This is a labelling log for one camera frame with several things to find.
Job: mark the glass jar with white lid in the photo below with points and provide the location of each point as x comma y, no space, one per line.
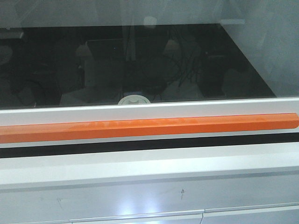
133,99

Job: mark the orange sash handle bar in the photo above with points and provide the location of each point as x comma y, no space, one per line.
146,127

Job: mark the white fume hood cabinet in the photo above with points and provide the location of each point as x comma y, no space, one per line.
244,184

